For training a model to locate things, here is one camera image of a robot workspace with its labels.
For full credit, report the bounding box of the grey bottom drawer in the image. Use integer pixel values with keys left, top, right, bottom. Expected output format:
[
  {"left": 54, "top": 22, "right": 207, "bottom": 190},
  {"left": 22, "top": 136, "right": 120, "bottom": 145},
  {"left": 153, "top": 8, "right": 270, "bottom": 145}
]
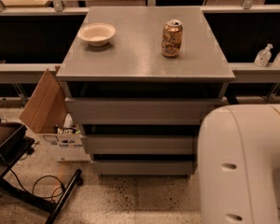
[{"left": 91, "top": 161, "right": 197, "bottom": 175}]

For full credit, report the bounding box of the grey drawer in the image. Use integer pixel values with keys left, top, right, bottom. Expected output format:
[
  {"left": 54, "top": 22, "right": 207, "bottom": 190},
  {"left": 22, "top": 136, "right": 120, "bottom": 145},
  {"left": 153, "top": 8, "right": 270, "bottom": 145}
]
[
  {"left": 91, "top": 161, "right": 197, "bottom": 175},
  {"left": 81, "top": 135, "right": 196, "bottom": 155},
  {"left": 65, "top": 98, "right": 223, "bottom": 125}
]

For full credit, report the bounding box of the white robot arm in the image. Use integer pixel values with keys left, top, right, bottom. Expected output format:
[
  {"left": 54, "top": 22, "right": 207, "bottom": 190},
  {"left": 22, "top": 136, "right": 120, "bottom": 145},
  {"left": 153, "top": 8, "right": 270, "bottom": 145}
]
[{"left": 198, "top": 105, "right": 280, "bottom": 224}]

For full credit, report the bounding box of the grey drawer cabinet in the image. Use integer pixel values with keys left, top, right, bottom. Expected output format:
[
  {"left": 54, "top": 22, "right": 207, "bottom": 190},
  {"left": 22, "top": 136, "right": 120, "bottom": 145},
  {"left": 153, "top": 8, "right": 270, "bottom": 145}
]
[{"left": 56, "top": 6, "right": 236, "bottom": 177}]

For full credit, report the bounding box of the grey middle drawer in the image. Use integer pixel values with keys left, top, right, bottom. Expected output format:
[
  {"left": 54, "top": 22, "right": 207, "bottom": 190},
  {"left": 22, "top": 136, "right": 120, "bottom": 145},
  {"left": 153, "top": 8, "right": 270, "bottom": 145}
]
[{"left": 81, "top": 135, "right": 196, "bottom": 155}]

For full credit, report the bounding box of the grey top drawer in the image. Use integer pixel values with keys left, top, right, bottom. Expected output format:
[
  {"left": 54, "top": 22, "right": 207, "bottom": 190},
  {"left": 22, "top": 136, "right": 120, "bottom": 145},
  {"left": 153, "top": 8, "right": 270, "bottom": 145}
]
[{"left": 65, "top": 98, "right": 223, "bottom": 125}]

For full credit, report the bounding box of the orange soda can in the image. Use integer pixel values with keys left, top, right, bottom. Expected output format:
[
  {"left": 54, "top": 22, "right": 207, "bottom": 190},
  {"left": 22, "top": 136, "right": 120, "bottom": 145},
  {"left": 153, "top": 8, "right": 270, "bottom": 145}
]
[{"left": 161, "top": 20, "right": 183, "bottom": 58}]

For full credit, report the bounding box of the white paper bowl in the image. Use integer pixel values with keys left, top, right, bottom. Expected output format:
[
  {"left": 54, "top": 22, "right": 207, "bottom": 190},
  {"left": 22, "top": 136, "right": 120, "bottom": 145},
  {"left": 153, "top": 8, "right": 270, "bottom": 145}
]
[{"left": 78, "top": 23, "right": 116, "bottom": 47}]

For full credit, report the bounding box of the open cardboard box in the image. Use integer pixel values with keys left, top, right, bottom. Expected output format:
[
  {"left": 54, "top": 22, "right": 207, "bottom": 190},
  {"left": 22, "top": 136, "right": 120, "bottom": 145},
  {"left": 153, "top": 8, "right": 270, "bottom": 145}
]
[{"left": 20, "top": 69, "right": 90, "bottom": 161}]

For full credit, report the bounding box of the left sanitizer pump bottle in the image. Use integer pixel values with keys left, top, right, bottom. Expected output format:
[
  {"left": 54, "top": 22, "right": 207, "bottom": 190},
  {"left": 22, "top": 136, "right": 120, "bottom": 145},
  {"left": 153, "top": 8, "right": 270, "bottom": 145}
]
[{"left": 254, "top": 44, "right": 273, "bottom": 67}]

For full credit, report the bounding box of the black rolling stand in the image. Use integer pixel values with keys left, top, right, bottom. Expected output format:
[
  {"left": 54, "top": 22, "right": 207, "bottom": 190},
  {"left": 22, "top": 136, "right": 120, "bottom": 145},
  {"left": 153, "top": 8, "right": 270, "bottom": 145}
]
[{"left": 0, "top": 136, "right": 84, "bottom": 224}]

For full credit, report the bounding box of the black floor cable left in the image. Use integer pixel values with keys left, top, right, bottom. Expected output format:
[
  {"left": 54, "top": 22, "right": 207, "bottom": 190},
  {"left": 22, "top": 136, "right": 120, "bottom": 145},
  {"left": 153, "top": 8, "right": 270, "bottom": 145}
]
[{"left": 9, "top": 168, "right": 67, "bottom": 203}]

